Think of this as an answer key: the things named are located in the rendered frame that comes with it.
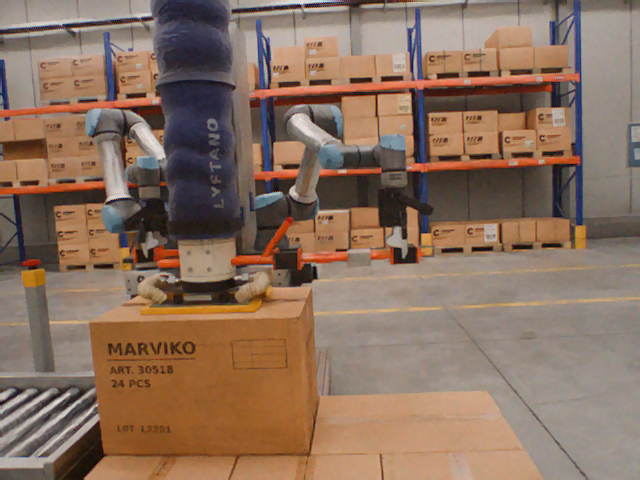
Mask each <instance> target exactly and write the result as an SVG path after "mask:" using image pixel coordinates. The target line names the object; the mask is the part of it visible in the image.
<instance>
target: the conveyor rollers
mask: <svg viewBox="0 0 640 480"><path fill-rule="evenodd" d="M80 396H81V393H80V391H79V389H78V388H77V387H72V388H71V389H69V390H68V391H66V392H65V393H64V394H62V395H61V396H59V391H58V390H57V389H56V388H51V389H49V390H48V391H46V392H44V393H43V394H40V395H39V393H38V391H37V390H36V389H35V388H33V387H31V388H29V389H27V390H26V391H24V392H23V393H21V394H19V395H18V392H17V390H16V389H15V388H9V389H8V390H6V391H4V392H3V393H1V394H0V458H28V457H29V456H30V455H32V454H34V453H35V452H37V451H38V450H39V448H40V447H42V446H43V445H44V444H45V443H46V442H48V441H49V440H50V439H51V438H52V437H55V435H56V434H57V433H59V432H60V431H61V430H62V429H63V428H65V427H66V426H67V425H68V424H69V423H70V422H71V421H72V420H73V419H76V418H77V417H78V416H79V415H81V414H82V413H83V412H84V411H85V410H87V409H88V410H87V411H86V412H85V413H83V414H82V415H81V416H80V417H79V418H77V419H76V420H74V421H73V422H71V424H70V425H69V426H68V427H66V428H65V429H64V430H63V431H62V432H60V433H59V434H58V435H57V436H56V437H55V438H53V439H52V440H51V441H49V442H48V443H47V444H46V445H45V446H44V447H42V448H41V449H40V451H39V452H37V453H36V454H34V455H33V456H31V457H40V458H48V457H50V456H51V455H52V454H53V453H54V452H55V451H56V450H57V449H59V448H60V446H61V445H62V444H64V443H66V442H67V441H68V440H69V439H70V438H71V437H72V436H73V435H75V434H76V432H77V431H78V430H79V429H80V428H82V427H83V426H85V425H86V424H87V423H88V422H89V421H91V420H92V419H93V417H94V416H95V415H96V414H97V413H99V412H98V403H97V402H96V403H94V402H95V401H96V400H97V394H96V387H95V388H92V389H91V390H88V391H87V392H86V393H84V394H83V395H82V396H81V397H80ZM78 398H79V399H78ZM77 399H78V400H77ZM74 401H75V402H74ZM73 402H74V403H73ZM93 403H94V404H93ZM92 404H93V405H92ZM69 405H70V406H69ZM90 405H92V406H91V407H90V408H88V407H89V406H90ZM65 408H66V409H65ZM62 410H63V411H62ZM61 411H62V412H61ZM58 413H59V414H58ZM57 414H58V415H57ZM53 417H54V418H53ZM49 420H50V421H49ZM48 421H49V422H48ZM46 423H47V424H46ZM45 424H46V425H45ZM41 427H42V428H41ZM37 429H38V430H37ZM36 430H37V431H36ZM33 432H34V433H33ZM32 433H33V434H32ZM30 435H31V436H30ZM29 436H30V437H29ZM25 439H26V440H25ZM21 442H22V443H21ZM20 443H21V444H20ZM17 444H18V445H17ZM14 447H15V448H14ZM13 448H14V449H13ZM9 451H10V452H9ZM8 452H9V453H8ZM5 454H6V455H5ZM4 455H5V456H4ZM31 457H30V458H31Z"/></svg>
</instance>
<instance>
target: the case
mask: <svg viewBox="0 0 640 480"><path fill-rule="evenodd" d="M252 299H261V306H260V307H259V308H258V309H257V311H256V312H255V313H231V314H216V313H201V314H171V315H141V314H140V310H141V309H142V308H144V307H145V306H146V305H148V304H150V303H152V302H153V301H151V300H149V299H144V298H142V297H141V296H138V297H136V298H134V299H132V300H130V301H128V302H126V303H125V304H123V305H121V306H119V307H117V308H115V309H113V310H111V311H109V312H107V313H105V314H104V315H102V316H100V317H98V318H94V319H92V320H90V321H88V326H89V336H90V346H91V355H92V361H93V365H94V375H95V384H96V394H97V403H98V412H99V422H100V430H101V432H102V440H103V450H104V454H125V455H156V454H176V455H223V454H248V455H291V454H308V449H309V443H310V437H311V431H312V426H313V420H314V414H315V408H316V402H317V396H318V391H317V372H316V352H315V333H314V314H313V295H312V286H296V287H272V290H271V293H270V294H269V295H268V297H267V298H252Z"/></svg>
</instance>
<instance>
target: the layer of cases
mask: <svg viewBox="0 0 640 480"><path fill-rule="evenodd" d="M518 439H519V438H518V437H517V435H516V434H515V432H514V431H513V429H512V428H511V426H509V424H508V423H507V421H506V420H505V418H504V416H503V415H502V413H501V410H500V409H499V407H498V406H497V404H496V403H495V401H494V400H493V398H492V397H491V395H490V394H489V393H488V391H461V392H422V393H416V394H381V395H339V396H319V402H318V396H317V402H316V408H315V414H314V420H313V426H312V431H311V437H310V443H309V449H308V454H291V455H248V454H223V455H176V454H156V455H125V454H107V455H106V456H105V457H104V458H103V459H102V460H101V461H100V462H99V463H98V464H97V465H96V466H95V468H94V469H93V470H92V471H91V472H90V473H89V474H88V475H87V476H86V477H85V478H84V480H545V479H544V478H543V476H542V475H541V473H540V472H539V470H538V469H537V468H536V467H535V465H534V463H533V460H532V459H531V457H530V456H529V454H528V453H527V451H526V450H525V449H524V448H523V446H522V445H521V443H520V441H519V440H518Z"/></svg>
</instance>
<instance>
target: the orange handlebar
mask: <svg viewBox="0 0 640 480"><path fill-rule="evenodd" d="M370 253H371V255H370V258H371V260H381V259H390V252H389V250H381V251H370ZM171 256H179V250H163V251H159V257H171ZM243 257H244V258H243ZM245 257H246V258H245ZM332 261H348V256H347V252H332V251H316V253H305V254H302V255H301V263H303V262H315V264H322V263H332ZM231 264H232V265H251V264H272V255H269V256H268V257H260V255H255V256H235V258H232V259H231ZM157 265H158V266H159V267H160V268H174V267H180V259H164V260H160V261H159V262H158V264H157Z"/></svg>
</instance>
